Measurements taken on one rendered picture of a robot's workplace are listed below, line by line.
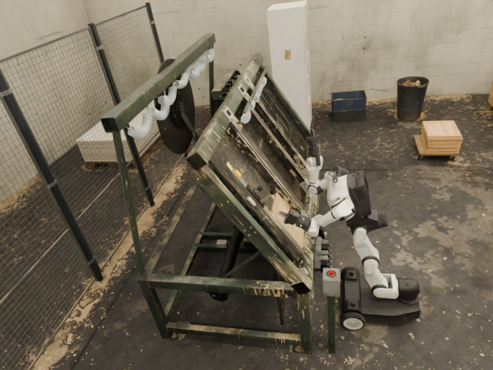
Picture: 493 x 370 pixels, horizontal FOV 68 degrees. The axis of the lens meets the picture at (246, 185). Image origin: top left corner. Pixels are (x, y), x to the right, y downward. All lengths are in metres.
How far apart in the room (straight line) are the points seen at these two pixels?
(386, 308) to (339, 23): 5.45
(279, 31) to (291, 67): 0.59
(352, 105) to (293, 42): 1.61
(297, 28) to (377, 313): 4.35
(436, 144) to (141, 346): 4.49
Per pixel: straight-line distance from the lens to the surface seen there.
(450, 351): 3.62
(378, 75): 7.85
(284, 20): 6.19
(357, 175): 2.82
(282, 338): 3.30
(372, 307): 3.52
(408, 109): 6.96
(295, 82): 6.42
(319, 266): 3.01
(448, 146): 5.79
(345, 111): 6.94
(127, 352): 3.81
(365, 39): 7.65
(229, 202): 2.31
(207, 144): 2.28
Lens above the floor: 2.93
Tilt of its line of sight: 33 degrees down
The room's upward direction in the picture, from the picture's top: 9 degrees counter-clockwise
